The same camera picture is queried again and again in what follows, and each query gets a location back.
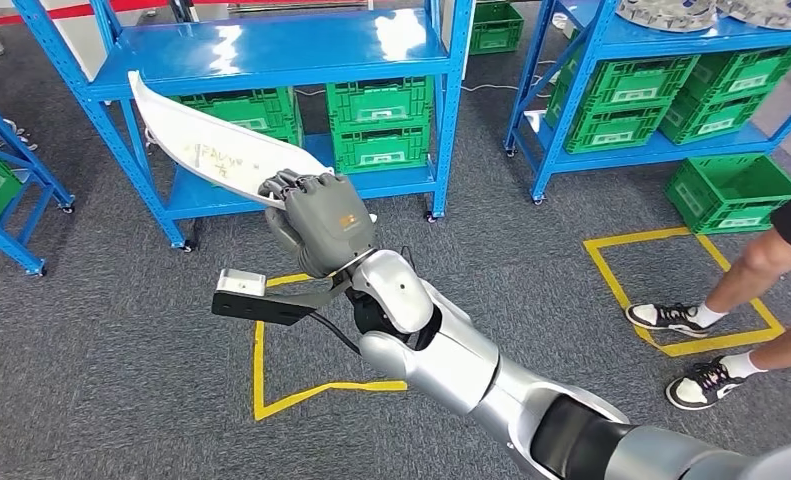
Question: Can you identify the thin white floor cable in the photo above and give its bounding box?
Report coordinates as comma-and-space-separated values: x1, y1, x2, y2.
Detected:
461, 62, 562, 94

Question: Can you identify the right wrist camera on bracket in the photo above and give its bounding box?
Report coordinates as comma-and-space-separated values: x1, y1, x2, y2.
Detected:
210, 268, 353, 327

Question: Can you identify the metal impeller disc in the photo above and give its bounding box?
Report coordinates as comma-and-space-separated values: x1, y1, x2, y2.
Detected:
716, 0, 791, 31
616, 0, 720, 33

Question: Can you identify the white curved part with writing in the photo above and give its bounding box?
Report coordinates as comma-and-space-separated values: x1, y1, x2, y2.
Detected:
127, 70, 378, 223

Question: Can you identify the black camera cable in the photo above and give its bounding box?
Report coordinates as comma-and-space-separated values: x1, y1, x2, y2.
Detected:
308, 311, 363, 356

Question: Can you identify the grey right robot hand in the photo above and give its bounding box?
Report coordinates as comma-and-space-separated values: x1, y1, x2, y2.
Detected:
257, 168, 378, 280

